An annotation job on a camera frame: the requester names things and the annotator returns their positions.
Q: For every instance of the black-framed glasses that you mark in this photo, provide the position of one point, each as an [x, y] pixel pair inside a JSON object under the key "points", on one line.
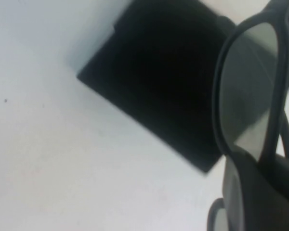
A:
{"points": [[216, 108]]}

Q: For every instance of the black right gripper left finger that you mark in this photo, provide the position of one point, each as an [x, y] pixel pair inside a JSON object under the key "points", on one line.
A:
{"points": [[250, 197]]}

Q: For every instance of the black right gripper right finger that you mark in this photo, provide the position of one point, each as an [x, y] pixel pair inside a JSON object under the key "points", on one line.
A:
{"points": [[286, 175]]}

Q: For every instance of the black glasses case, blue lining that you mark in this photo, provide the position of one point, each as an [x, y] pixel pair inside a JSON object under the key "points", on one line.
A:
{"points": [[159, 84]]}

